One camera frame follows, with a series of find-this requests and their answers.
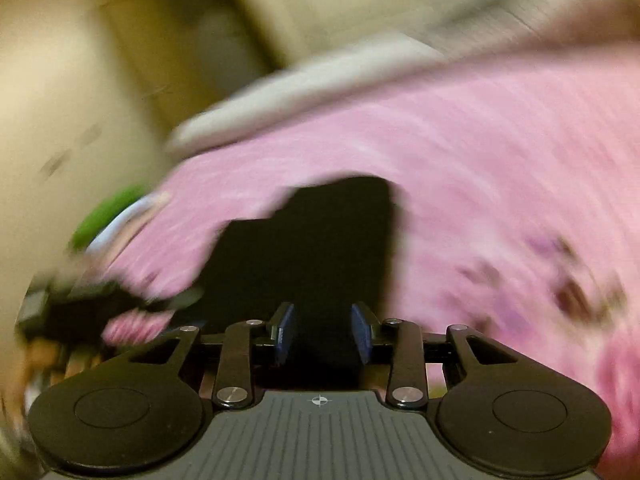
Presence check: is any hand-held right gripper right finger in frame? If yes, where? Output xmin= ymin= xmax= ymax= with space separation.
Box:
xmin=350 ymin=302 xmax=517 ymax=409

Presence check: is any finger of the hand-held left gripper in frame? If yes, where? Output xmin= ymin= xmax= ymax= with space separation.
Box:
xmin=142 ymin=284 xmax=207 ymax=314

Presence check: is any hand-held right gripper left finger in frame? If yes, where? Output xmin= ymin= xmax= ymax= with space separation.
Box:
xmin=128 ymin=302 xmax=297 ymax=409

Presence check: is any black buttoned garment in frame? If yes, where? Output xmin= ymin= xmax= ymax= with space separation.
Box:
xmin=196 ymin=175 xmax=407 ymax=392

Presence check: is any green cloth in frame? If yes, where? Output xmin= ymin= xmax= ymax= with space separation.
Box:
xmin=71 ymin=184 xmax=152 ymax=252

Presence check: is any pink floral blanket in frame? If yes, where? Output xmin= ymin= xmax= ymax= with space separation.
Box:
xmin=97 ymin=55 xmax=640 ymax=466

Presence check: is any beige striped folded quilt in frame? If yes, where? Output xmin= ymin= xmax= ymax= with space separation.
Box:
xmin=166 ymin=32 xmax=453 ymax=155

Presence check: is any wooden wardrobe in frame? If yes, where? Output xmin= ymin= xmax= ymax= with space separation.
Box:
xmin=92 ymin=0 xmax=321 ymax=128

